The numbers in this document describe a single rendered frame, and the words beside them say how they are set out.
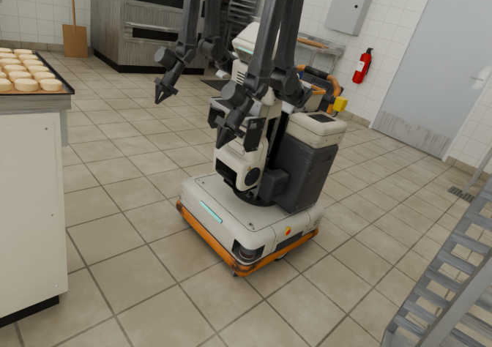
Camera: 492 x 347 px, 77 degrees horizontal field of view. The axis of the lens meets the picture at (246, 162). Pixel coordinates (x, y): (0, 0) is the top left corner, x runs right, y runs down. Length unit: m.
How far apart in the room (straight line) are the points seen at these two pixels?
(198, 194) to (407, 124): 3.67
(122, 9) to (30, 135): 3.57
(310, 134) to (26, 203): 1.14
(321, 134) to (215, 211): 0.65
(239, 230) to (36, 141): 0.92
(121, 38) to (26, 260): 3.59
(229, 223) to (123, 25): 3.44
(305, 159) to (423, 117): 3.39
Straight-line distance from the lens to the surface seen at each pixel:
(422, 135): 4.83
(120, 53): 4.59
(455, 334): 1.56
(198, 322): 1.51
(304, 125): 1.53
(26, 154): 1.08
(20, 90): 1.00
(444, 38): 4.79
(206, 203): 1.67
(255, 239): 1.51
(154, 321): 1.49
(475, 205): 1.29
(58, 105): 1.05
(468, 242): 1.34
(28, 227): 1.22
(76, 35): 5.16
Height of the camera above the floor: 1.23
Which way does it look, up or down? 27 degrees down
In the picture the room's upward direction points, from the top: 15 degrees clockwise
